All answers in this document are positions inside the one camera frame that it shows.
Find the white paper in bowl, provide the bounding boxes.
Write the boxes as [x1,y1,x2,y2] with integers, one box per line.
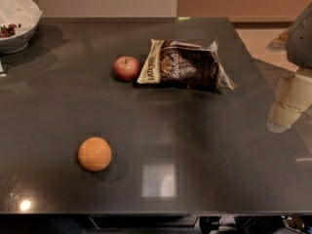
[0,0,41,27]

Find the white bowl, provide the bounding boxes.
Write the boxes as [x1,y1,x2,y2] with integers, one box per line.
[0,0,44,55]

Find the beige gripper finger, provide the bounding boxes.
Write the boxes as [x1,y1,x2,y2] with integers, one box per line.
[266,69,312,134]

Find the red berries in bowl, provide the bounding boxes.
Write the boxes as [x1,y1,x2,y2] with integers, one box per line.
[0,23,21,38]

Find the brown chip bag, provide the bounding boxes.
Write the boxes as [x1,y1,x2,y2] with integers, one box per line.
[136,39,235,90]

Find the red apple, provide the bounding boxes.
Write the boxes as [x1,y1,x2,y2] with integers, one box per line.
[114,56,139,82]

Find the orange fruit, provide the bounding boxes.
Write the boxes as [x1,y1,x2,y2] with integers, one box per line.
[78,137,112,172]

